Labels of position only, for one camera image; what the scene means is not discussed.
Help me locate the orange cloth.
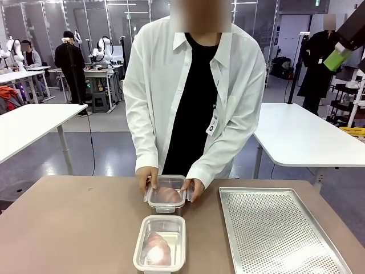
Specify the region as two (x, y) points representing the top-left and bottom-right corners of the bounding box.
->
(0, 85), (26, 115)

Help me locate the seated person in grey top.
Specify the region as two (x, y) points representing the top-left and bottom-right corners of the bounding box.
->
(21, 39), (44, 99)

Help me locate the black utility cart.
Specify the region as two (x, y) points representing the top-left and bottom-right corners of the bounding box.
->
(326, 81), (365, 128)

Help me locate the clear food container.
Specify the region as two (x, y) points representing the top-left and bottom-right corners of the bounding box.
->
(143, 174), (191, 213)
(132, 215), (187, 272)

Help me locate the person's left hand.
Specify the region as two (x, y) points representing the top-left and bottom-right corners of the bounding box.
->
(181, 178), (205, 203)

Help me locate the standing person in black clothes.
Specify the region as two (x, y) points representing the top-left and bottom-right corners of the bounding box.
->
(54, 30), (88, 118)

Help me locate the yellow crate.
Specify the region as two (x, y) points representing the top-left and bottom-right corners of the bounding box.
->
(339, 125), (365, 140)

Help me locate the white table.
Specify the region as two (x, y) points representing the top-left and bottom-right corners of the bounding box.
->
(252, 102), (365, 188)
(0, 103), (88, 176)

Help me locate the white name badge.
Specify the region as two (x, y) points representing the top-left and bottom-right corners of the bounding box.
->
(205, 114), (221, 136)

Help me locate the perforated metal baking tray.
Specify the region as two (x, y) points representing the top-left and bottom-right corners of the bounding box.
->
(218, 187), (354, 274)

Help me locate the grey step stool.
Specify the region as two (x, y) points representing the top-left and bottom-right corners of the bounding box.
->
(91, 92), (111, 114)

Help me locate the black stand pole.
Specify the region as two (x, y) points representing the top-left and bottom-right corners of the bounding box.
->
(287, 33), (311, 104)

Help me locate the person's right hand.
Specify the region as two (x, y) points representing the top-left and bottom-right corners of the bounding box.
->
(136, 167), (159, 194)

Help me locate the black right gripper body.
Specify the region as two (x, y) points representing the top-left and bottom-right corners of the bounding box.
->
(335, 0), (365, 52)

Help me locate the golden croissant bread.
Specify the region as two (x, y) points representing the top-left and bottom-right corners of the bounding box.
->
(155, 186), (182, 204)
(144, 231), (172, 265)

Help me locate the person's right forearm white sleeve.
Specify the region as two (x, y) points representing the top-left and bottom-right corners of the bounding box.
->
(134, 119), (160, 174)

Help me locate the white workbench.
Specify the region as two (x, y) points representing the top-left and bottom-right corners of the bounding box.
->
(0, 70), (56, 105)

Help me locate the person in long black coat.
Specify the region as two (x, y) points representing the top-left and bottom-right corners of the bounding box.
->
(296, 13), (342, 115)

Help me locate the person in white shirt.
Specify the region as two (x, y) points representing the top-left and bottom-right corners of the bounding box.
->
(123, 15), (267, 190)

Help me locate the person's left forearm white sleeve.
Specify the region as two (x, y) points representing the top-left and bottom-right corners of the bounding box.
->
(185, 119), (257, 190)

